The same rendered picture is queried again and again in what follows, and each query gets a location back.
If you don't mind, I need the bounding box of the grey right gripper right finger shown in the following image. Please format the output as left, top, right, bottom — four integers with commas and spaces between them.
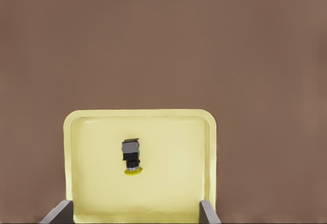
199, 199, 222, 224

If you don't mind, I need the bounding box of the pale yellow tray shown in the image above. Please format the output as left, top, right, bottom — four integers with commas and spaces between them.
62, 109, 219, 224

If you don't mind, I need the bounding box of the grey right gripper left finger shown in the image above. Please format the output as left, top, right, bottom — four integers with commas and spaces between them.
40, 199, 74, 224

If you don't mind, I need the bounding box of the yellow push-button switch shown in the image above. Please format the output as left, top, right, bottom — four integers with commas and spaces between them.
121, 138, 143, 177

